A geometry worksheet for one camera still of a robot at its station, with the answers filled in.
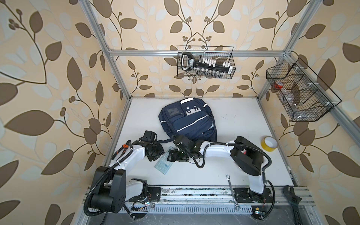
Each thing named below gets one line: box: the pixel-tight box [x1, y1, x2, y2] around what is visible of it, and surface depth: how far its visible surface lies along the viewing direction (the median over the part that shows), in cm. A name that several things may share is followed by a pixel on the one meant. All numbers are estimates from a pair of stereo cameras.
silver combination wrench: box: [225, 174, 242, 212], surface depth 75 cm
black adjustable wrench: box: [283, 185, 303, 225], surface depth 74 cm
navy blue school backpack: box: [157, 97, 218, 143], surface depth 98 cm
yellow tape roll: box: [260, 135, 278, 152], surface depth 93 cm
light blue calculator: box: [154, 146, 175, 175], surface depth 86 cm
